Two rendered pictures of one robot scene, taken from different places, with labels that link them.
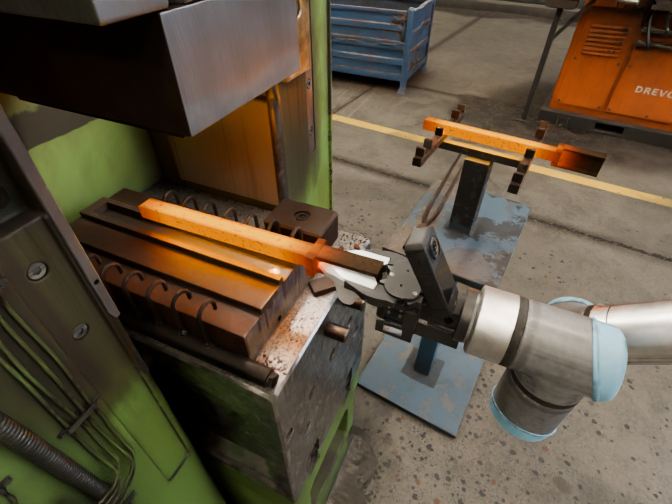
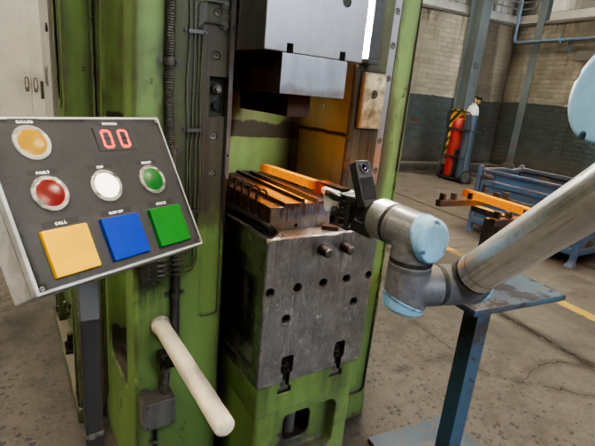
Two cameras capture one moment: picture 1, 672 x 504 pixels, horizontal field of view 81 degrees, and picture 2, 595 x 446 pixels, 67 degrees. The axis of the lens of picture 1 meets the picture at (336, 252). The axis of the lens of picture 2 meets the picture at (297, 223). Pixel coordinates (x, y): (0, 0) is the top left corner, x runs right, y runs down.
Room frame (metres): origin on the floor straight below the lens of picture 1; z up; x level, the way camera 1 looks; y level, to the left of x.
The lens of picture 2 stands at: (-0.60, -0.53, 1.28)
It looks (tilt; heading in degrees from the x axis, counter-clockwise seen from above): 16 degrees down; 32
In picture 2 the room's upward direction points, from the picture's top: 5 degrees clockwise
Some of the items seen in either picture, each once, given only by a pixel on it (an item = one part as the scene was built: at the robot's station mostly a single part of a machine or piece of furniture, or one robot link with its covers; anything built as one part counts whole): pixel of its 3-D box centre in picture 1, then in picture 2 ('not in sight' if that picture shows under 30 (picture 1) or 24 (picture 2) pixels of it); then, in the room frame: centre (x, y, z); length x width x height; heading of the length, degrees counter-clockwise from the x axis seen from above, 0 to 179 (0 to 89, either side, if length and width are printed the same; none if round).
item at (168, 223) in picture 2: not in sight; (168, 225); (-0.03, 0.11, 1.01); 0.07 x 0.05 x 0.07; 1
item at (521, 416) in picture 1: (534, 390); (410, 283); (0.28, -0.28, 0.91); 0.12 x 0.09 x 0.12; 139
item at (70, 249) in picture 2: not in sight; (70, 249); (-0.23, 0.11, 1.01); 0.07 x 0.05 x 0.07; 1
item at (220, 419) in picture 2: not in sight; (188, 369); (0.06, 0.14, 0.62); 0.44 x 0.05 x 0.05; 66
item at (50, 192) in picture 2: not in sight; (50, 193); (-0.23, 0.16, 1.09); 0.05 x 0.03 x 0.04; 156
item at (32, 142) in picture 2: not in sight; (32, 142); (-0.23, 0.20, 1.16); 0.05 x 0.03 x 0.04; 156
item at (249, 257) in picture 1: (181, 236); (273, 184); (0.52, 0.27, 0.99); 0.42 x 0.05 x 0.01; 66
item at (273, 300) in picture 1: (177, 260); (265, 196); (0.50, 0.28, 0.96); 0.42 x 0.20 x 0.09; 66
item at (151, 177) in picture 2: not in sight; (152, 179); (-0.03, 0.16, 1.09); 0.05 x 0.03 x 0.04; 156
